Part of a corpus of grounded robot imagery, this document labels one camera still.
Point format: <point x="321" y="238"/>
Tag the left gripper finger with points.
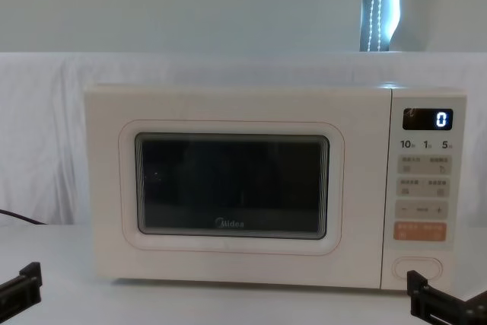
<point x="21" y="294"/>

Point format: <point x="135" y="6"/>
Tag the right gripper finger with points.
<point x="433" y="310"/>
<point x="479" y="311"/>

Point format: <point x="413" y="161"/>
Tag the oven control panel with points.
<point x="422" y="188"/>

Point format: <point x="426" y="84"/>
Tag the white crumpled backdrop cloth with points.
<point x="42" y="131"/>

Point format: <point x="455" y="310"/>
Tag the white table cloth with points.
<point x="228" y="306"/>

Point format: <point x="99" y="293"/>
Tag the cream microwave oven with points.
<point x="236" y="108"/>

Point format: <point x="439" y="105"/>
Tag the white curtain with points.
<point x="445" y="1"/>
<point x="171" y="1"/>

